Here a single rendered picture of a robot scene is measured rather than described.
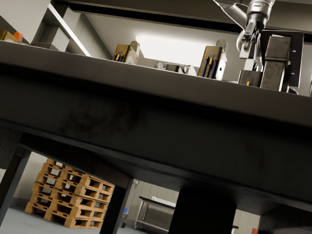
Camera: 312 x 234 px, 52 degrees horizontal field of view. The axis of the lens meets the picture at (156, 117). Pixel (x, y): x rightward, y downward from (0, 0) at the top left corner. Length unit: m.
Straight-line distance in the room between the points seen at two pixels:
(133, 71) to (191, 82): 0.08
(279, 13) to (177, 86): 3.41
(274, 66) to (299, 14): 3.03
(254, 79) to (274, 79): 0.20
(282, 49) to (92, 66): 0.49
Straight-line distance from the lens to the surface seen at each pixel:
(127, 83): 0.44
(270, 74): 0.79
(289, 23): 3.74
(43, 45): 1.45
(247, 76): 0.98
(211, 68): 1.00
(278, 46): 0.82
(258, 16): 1.35
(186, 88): 0.42
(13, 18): 3.67
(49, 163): 4.57
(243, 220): 7.84
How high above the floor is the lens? 0.52
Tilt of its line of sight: 16 degrees up
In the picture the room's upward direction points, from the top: 18 degrees clockwise
